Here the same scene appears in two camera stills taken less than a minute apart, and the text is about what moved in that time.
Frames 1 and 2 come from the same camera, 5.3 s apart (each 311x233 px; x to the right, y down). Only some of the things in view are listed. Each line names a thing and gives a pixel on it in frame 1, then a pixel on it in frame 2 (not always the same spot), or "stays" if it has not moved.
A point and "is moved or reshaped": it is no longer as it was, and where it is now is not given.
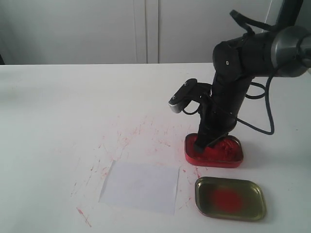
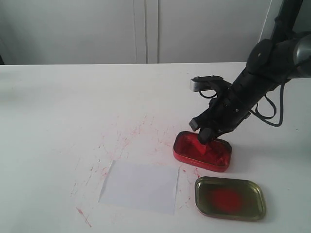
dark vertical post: (289, 11) stays
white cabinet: (70, 32) stays
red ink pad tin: (226, 153) is moved or reshaped
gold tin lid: (233, 198) stays
